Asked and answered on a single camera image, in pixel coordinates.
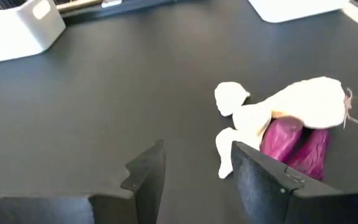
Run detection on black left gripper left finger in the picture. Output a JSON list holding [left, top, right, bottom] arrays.
[[0, 139, 167, 224]]

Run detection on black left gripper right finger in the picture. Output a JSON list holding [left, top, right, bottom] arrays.
[[231, 141, 358, 224]]

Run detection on small white garlic bulb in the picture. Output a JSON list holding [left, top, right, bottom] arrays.
[[214, 126, 262, 180], [232, 102, 273, 139], [214, 81, 251, 118]]

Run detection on large white garlic brown roots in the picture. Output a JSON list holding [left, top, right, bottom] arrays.
[[264, 76, 358, 130]]

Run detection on white plastic basket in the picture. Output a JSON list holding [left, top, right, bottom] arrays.
[[247, 0, 351, 24]]

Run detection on white label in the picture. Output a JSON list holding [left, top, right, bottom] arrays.
[[101, 0, 124, 9]]

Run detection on wooden edge strip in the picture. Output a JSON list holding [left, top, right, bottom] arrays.
[[55, 0, 104, 14]]

